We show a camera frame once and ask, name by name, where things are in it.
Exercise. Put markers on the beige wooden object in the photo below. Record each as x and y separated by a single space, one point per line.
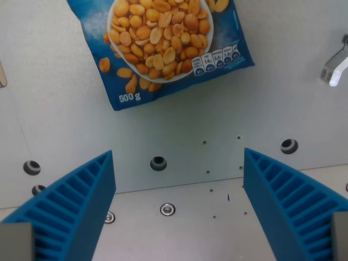
2 74

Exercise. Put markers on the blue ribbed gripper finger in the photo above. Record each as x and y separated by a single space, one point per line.
68 206
285 201

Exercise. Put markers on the silver hex socket bolt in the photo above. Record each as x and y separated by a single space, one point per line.
109 217
167 209

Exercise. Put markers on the grey metal bracket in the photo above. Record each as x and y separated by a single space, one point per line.
335 65

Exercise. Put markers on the blue peanut bag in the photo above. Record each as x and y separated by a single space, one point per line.
174 51

